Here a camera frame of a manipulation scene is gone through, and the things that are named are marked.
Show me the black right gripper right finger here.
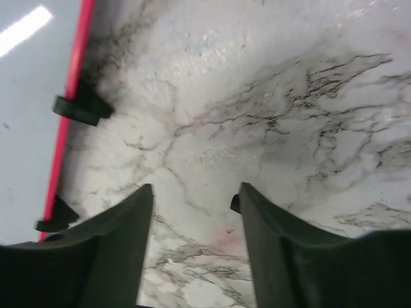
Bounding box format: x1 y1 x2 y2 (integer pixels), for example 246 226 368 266
231 182 410 307

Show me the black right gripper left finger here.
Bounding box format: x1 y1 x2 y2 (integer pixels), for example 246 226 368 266
1 184 153 307

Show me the pink-framed whiteboard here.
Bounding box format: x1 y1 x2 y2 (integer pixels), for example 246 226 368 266
1 1 94 245

